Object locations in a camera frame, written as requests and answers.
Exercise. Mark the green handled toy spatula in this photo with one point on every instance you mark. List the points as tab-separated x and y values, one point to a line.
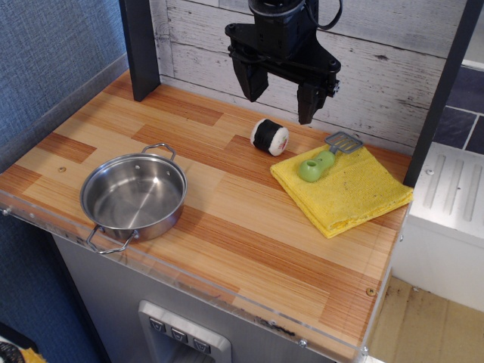
311	170

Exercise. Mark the white ridged appliance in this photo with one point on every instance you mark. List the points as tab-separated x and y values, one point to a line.
441	245

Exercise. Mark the yellow black object on floor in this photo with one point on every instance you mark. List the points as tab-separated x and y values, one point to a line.
15	353

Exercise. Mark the stainless steel pan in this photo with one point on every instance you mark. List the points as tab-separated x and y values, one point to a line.
137	196

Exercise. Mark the dark right upright post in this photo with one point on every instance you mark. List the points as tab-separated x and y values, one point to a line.
450	71

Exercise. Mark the dark upright post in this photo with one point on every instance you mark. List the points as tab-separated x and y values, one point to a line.
450	71
140	46

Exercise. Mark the clear acrylic table guard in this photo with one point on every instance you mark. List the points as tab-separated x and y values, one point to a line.
242	260

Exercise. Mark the dark left upright post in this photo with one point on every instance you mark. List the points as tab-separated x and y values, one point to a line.
140	46

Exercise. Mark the silver dispenser button panel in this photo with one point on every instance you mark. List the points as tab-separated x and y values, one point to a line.
173	338

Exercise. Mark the yellow folded cloth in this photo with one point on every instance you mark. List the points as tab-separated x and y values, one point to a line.
356	189

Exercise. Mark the plush sushi roll toy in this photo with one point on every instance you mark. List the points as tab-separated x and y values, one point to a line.
269	137

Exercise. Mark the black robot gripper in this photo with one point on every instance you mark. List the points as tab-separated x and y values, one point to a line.
283	41

